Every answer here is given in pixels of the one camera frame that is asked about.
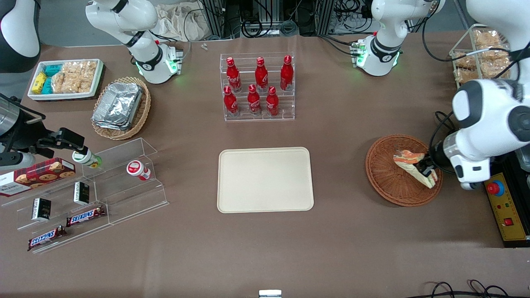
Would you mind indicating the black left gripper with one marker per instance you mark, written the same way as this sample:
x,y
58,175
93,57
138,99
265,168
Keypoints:
x,y
434,160

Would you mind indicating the triangular sandwich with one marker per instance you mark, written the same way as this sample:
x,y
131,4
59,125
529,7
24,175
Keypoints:
x,y
408,159

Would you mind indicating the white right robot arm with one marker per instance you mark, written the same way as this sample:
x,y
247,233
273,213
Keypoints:
x,y
150,62

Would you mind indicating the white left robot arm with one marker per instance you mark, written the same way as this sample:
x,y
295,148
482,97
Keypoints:
x,y
488,111

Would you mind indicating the brown wicker basket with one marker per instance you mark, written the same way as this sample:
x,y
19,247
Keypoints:
x,y
385,182

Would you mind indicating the beige plastic tray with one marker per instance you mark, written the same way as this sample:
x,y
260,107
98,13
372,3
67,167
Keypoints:
x,y
265,180

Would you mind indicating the light oval wicker basket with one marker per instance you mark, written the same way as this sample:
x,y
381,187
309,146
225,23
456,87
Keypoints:
x,y
143,111

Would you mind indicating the yellow emergency stop control box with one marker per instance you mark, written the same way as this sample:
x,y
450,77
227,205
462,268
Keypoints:
x,y
511,215

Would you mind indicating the clear bag of crackers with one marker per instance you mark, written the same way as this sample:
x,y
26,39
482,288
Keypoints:
x,y
466,75
487,38
492,64
465,61

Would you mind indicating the clear acrylic bottle rack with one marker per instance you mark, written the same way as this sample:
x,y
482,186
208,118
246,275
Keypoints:
x,y
285,103

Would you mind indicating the red cola bottle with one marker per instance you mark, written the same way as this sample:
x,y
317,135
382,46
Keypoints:
x,y
234,76
254,101
261,76
272,103
230,103
286,74

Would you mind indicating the beige cloth bag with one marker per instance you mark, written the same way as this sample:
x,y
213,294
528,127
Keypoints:
x,y
180,22

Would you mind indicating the red white yogurt bottle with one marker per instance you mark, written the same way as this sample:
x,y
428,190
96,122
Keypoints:
x,y
136,169

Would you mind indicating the clear acrylic step display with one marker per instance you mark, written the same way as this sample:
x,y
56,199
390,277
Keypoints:
x,y
25,215
124,198

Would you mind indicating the stack of foil trays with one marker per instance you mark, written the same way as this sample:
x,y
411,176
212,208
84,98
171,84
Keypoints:
x,y
118,105

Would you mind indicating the green white drink bottle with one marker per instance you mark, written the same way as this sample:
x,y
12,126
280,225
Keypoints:
x,y
85,158

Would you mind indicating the snickers chocolate bar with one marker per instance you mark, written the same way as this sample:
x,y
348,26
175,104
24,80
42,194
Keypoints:
x,y
85,216
44,238

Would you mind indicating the small black box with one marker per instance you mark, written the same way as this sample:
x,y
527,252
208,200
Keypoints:
x,y
41,209
81,193

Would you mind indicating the clear rice cracker bag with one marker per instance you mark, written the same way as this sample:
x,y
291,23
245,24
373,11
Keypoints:
x,y
74,76

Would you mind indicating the white rectangular snack bin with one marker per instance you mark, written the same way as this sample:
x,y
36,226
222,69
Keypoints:
x,y
66,96

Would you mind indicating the teal snack packet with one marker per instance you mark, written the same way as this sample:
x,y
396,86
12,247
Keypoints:
x,y
53,70
47,86

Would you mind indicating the red tartan cookie box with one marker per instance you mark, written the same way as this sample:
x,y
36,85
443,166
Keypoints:
x,y
37,176

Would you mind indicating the yellow snack packet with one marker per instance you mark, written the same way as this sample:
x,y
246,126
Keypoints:
x,y
39,82

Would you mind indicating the aluminium profile frame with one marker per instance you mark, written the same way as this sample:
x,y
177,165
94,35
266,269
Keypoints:
x,y
215,18
325,16

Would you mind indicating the silver metal bracket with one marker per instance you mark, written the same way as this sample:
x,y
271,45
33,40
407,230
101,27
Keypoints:
x,y
270,294

